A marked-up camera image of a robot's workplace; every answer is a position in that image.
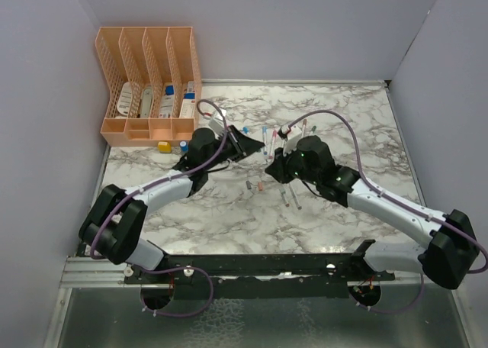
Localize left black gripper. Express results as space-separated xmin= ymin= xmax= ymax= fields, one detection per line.
xmin=204 ymin=124 xmax=264 ymax=171

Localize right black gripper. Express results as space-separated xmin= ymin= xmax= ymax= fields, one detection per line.
xmin=268 ymin=141 xmax=320 ymax=185

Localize peach marker pen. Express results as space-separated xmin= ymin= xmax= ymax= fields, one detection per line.
xmin=280 ymin=188 xmax=290 ymax=208

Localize grey marker pen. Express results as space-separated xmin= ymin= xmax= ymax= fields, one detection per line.
xmin=289 ymin=184 xmax=302 ymax=210

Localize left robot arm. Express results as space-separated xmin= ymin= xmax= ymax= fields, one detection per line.
xmin=79 ymin=125 xmax=265 ymax=283

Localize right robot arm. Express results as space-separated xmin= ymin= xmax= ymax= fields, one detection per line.
xmin=265 ymin=136 xmax=480 ymax=290

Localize light blue marker pen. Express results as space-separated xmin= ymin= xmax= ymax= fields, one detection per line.
xmin=262 ymin=126 xmax=268 ymax=156

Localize pink marker pen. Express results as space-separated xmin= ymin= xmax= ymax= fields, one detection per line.
xmin=268 ymin=130 xmax=278 ymax=160

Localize brown marker pen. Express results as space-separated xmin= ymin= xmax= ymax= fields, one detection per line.
xmin=301 ymin=119 xmax=307 ymax=137

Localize blue round stamp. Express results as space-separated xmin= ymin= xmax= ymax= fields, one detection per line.
xmin=179 ymin=141 xmax=188 ymax=153

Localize white cardboard box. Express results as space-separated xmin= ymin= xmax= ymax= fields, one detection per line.
xmin=179 ymin=92 xmax=196 ymax=118

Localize yellow rectangular stamp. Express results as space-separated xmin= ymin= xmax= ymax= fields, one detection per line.
xmin=157 ymin=141 xmax=172 ymax=153

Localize white paper packet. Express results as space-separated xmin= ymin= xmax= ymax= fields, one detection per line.
xmin=158 ymin=85 xmax=175 ymax=118

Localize peach plastic desk organizer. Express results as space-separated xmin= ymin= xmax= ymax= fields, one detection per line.
xmin=95 ymin=27 xmax=202 ymax=147

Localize grey stapler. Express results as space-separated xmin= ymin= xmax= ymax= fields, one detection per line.
xmin=139 ymin=86 xmax=153 ymax=118

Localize white remote in organizer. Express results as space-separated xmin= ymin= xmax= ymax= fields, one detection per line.
xmin=116 ymin=82 xmax=133 ymax=117

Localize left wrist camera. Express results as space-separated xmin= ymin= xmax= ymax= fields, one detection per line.
xmin=208 ymin=112 xmax=225 ymax=136

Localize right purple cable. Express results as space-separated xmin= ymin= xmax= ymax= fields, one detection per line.
xmin=287 ymin=110 xmax=488 ymax=314

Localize purple cable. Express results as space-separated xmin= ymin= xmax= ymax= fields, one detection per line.
xmin=89 ymin=99 xmax=228 ymax=318
xmin=287 ymin=110 xmax=488 ymax=314

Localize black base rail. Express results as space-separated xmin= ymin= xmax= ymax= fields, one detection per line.
xmin=124 ymin=240 xmax=395 ymax=300

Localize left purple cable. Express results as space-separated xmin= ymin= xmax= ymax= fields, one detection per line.
xmin=89 ymin=99 xmax=228 ymax=318

